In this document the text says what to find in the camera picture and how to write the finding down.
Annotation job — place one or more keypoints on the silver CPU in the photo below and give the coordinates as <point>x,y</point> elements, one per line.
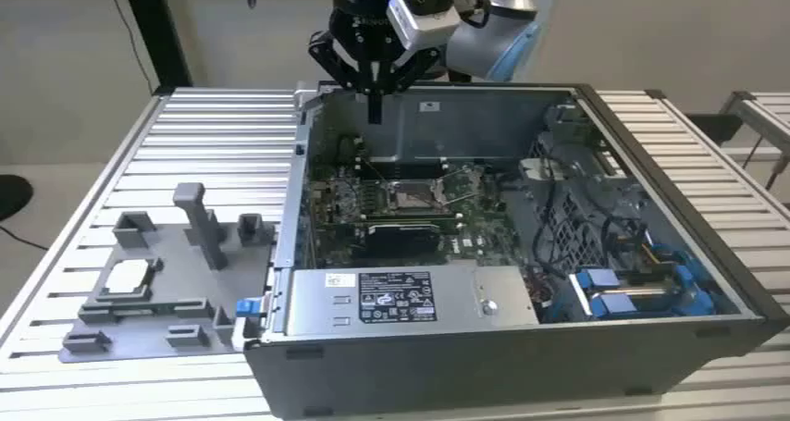
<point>126,277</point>

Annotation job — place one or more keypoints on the CPU socket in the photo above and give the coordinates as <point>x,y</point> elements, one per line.
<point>413,198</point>

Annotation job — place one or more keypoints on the open grey PC case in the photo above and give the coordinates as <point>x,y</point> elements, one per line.
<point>433,375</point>

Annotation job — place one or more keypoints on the grey metal drive cage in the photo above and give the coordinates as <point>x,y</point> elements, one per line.
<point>525,226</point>

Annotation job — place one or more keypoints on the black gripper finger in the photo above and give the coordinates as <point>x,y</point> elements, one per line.
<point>417,71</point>
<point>338,69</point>

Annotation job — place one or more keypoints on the blue case latch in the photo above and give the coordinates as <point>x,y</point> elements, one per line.
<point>245,309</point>

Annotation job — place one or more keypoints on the green motherboard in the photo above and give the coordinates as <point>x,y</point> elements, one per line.
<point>488,247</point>

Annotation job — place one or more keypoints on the green RAM stick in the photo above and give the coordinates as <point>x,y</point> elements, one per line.
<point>154,308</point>

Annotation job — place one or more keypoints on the metal slat side table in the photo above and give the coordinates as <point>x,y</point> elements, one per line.
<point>772,111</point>

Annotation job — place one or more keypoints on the black graphics card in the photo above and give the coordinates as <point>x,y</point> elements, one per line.
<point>401,243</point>

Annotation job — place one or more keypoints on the black vertical frame post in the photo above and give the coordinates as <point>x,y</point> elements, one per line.
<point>154,32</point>

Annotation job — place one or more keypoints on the thin metal locking lever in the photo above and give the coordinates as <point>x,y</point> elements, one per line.
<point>466,196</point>
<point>376,170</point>

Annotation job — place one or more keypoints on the white black camera box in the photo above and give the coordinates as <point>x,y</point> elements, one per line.
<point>426,28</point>

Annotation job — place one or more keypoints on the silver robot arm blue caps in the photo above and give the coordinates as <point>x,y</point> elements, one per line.
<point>476,46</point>

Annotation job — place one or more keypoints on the blue disk bay bracket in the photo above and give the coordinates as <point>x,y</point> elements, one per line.
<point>704,303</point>

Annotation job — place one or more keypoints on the blue disk carrier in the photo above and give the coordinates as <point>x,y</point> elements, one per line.
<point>613,305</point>
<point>599,278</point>

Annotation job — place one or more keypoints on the silver power supply unit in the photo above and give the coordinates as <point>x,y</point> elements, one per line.
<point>457,300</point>

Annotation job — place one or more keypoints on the grey plastic parts rack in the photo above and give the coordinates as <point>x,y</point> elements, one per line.
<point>180,277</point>

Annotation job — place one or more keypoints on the black round chair base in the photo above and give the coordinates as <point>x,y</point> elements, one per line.
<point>13,196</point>

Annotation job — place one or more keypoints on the white label sticker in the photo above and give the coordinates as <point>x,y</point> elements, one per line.
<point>429,106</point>

